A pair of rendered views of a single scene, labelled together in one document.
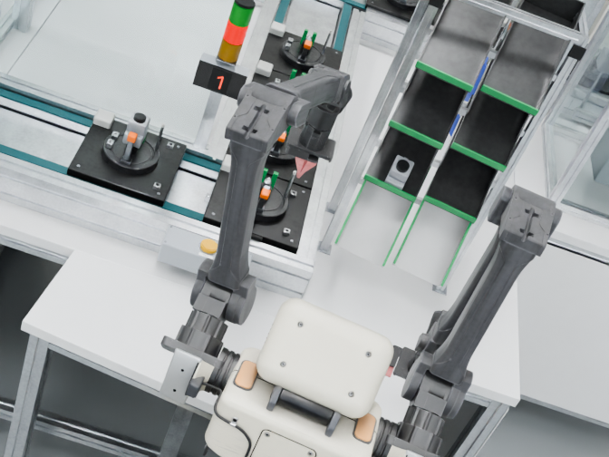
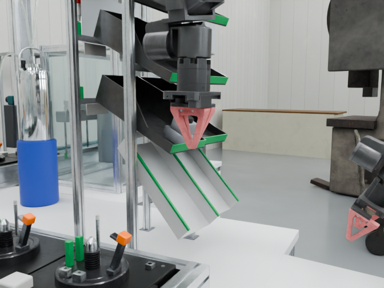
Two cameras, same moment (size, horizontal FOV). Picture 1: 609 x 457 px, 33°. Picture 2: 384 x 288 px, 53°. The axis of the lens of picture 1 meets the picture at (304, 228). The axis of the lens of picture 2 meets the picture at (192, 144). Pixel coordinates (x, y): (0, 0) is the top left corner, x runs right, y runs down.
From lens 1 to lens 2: 2.01 m
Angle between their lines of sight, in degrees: 60
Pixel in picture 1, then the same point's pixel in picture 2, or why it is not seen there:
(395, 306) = (213, 258)
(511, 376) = (278, 228)
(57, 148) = not seen: outside the picture
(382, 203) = (163, 185)
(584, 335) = not seen: hidden behind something
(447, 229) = (195, 174)
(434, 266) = (216, 199)
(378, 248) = (195, 215)
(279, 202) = (107, 258)
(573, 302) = not seen: hidden behind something
